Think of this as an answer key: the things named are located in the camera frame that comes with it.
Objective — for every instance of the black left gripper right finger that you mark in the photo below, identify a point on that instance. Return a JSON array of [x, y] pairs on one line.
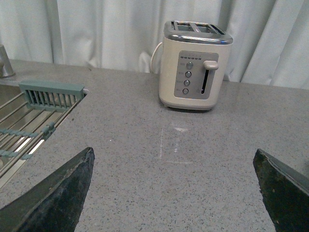
[[285, 193]]

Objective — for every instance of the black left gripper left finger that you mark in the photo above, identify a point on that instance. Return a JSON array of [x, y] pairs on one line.
[[55, 204]]

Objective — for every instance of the stainless steel sink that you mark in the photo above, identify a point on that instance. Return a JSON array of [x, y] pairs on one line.
[[15, 116]]

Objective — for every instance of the green sink drying rack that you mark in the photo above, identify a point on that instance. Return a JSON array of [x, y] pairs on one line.
[[58, 99]]

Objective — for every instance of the steel faucet base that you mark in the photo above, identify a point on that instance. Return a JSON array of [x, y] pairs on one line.
[[6, 69]]

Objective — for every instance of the white curtain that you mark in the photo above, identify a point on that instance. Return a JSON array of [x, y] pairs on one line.
[[270, 37]]

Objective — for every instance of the cream two-slot toaster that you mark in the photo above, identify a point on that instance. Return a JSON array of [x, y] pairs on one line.
[[193, 63]]

